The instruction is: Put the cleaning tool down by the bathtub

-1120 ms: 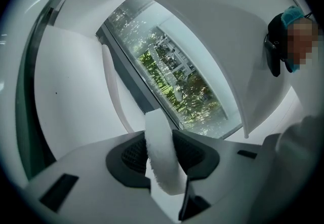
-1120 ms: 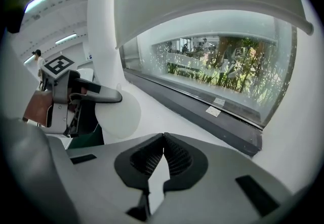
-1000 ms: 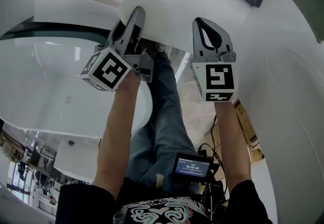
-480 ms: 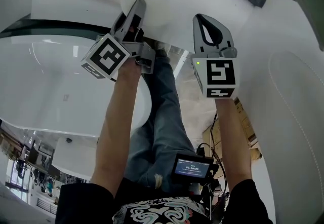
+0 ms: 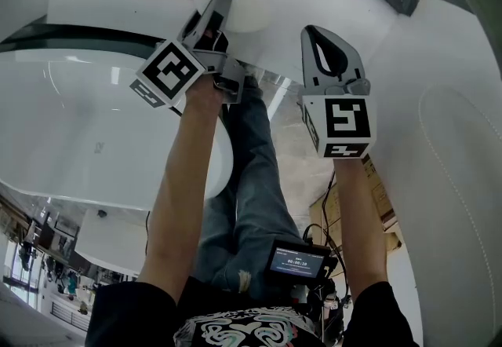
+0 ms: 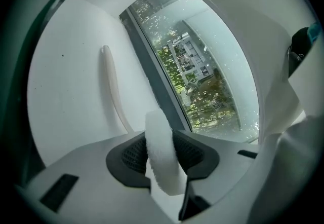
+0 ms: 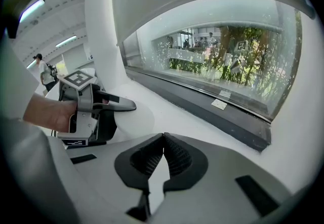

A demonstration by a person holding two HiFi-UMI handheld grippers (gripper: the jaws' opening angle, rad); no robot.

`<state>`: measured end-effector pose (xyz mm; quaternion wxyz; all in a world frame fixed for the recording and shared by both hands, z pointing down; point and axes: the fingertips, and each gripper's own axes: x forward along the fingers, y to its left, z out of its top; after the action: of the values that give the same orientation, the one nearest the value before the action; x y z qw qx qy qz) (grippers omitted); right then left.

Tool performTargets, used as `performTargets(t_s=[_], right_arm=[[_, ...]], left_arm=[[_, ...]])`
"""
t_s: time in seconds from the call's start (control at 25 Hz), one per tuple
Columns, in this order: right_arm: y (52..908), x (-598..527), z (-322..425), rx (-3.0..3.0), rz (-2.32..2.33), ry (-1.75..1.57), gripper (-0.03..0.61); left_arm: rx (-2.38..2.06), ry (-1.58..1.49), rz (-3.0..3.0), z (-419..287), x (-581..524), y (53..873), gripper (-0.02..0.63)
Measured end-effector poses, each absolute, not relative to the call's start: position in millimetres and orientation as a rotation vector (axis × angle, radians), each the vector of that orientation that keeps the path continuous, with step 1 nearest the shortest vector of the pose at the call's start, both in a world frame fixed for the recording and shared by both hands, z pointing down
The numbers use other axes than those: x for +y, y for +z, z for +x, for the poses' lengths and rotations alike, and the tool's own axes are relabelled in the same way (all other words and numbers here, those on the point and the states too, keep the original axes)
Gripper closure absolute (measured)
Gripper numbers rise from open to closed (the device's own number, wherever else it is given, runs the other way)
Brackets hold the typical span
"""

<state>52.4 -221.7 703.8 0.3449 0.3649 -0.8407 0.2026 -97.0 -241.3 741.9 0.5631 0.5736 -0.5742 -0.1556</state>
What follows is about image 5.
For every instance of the white bathtub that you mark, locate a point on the white bathtub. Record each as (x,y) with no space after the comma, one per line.
(78,121)

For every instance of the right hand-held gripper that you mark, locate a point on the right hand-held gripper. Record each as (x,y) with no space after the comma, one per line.
(347,121)

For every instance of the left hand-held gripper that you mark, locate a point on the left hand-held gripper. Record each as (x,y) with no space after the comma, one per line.
(170,72)

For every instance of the black printed t-shirt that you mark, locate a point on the black printed t-shirt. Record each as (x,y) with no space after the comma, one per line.
(133,318)

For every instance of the blue jeans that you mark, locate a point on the blue jeans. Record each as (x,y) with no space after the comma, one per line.
(255,180)

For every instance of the person's right forearm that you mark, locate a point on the person's right forearm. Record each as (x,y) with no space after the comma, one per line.
(357,220)

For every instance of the small black display screen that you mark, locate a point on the small black display screen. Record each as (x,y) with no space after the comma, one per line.
(298,263)

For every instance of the white platform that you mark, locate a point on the white platform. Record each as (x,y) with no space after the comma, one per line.
(110,239)

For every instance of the small black object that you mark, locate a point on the small black object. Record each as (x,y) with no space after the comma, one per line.
(102,213)

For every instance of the person's left forearm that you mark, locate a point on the person's left forearm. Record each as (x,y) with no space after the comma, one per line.
(184,188)

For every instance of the brown cardboard box white labels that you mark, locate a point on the brown cardboard box white labels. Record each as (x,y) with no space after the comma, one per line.
(325,216)

